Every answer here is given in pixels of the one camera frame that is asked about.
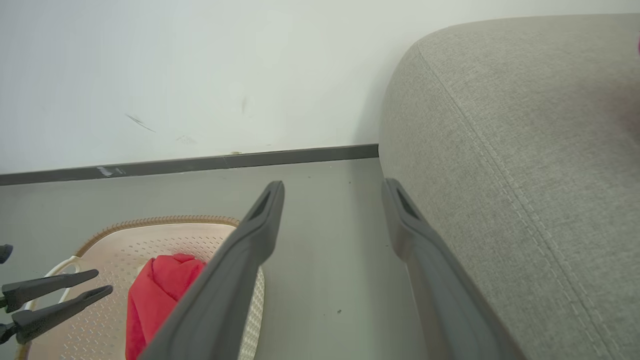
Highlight black skirting board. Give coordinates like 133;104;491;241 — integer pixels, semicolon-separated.
0;143;380;187

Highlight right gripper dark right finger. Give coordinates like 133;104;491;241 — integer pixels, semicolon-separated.
382;177;527;360

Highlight grey fabric sofa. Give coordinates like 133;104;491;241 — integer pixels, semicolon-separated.
378;13;640;360

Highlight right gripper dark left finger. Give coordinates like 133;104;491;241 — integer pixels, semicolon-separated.
140;180;286;360

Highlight red and white sports garment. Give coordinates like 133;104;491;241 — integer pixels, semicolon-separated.
124;253;208;360

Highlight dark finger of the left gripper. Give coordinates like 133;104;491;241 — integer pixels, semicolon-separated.
0;269;100;314
0;285;114;345

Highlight cream perforated laundry basket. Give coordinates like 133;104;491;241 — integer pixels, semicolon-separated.
16;215;266;360

